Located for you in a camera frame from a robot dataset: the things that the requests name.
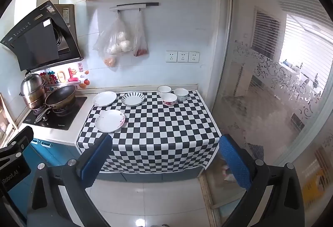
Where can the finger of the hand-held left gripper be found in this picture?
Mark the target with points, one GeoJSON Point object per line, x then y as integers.
{"type": "Point", "coordinates": [18, 142]}

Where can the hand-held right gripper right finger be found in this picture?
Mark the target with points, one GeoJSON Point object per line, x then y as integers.
{"type": "Point", "coordinates": [234, 162]}

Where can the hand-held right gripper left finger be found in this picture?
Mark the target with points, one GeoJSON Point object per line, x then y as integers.
{"type": "Point", "coordinates": [96, 158]}

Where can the white plate with floral print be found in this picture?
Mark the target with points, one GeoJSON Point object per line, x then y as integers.
{"type": "Point", "coordinates": [109, 120]}

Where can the plain white plate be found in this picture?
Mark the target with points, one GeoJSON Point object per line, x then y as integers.
{"type": "Point", "coordinates": [104, 98]}

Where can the white plate with black stripes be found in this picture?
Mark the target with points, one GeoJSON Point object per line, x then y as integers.
{"type": "Point", "coordinates": [133, 99]}

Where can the white bowl with blue flowers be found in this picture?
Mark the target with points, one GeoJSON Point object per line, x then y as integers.
{"type": "Point", "coordinates": [181, 93]}

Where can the white bowl with red flowers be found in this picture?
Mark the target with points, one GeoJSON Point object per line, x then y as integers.
{"type": "Point", "coordinates": [169, 99]}

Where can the white bowl with dark rim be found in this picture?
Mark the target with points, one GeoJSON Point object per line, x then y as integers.
{"type": "Point", "coordinates": [164, 89]}

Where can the black gas stove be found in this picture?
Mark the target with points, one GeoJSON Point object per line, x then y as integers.
{"type": "Point", "coordinates": [70, 119]}

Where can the stainless steel steamer pot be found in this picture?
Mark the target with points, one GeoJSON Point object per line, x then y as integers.
{"type": "Point", "coordinates": [32, 89]}

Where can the black and white checkered tablecloth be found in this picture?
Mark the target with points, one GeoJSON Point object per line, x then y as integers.
{"type": "Point", "coordinates": [161, 133]}

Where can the patterned glass sliding door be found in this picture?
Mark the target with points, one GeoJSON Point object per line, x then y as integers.
{"type": "Point", "coordinates": [273, 99]}

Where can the black range hood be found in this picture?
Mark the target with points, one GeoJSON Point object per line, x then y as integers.
{"type": "Point", "coordinates": [39, 39]}

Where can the large clear plastic bag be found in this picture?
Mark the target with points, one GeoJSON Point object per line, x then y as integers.
{"type": "Point", "coordinates": [114, 39]}

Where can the wooden frame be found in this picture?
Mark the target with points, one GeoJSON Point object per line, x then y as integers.
{"type": "Point", "coordinates": [7, 117]}

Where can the row of colourful wall ornaments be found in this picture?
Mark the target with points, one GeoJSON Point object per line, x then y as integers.
{"type": "Point", "coordinates": [72, 76]}

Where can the white wall socket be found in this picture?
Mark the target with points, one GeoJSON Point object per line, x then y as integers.
{"type": "Point", "coordinates": [183, 57]}
{"type": "Point", "coordinates": [171, 57]}
{"type": "Point", "coordinates": [194, 57]}

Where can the wall hook rail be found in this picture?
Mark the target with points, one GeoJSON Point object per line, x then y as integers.
{"type": "Point", "coordinates": [134, 6]}

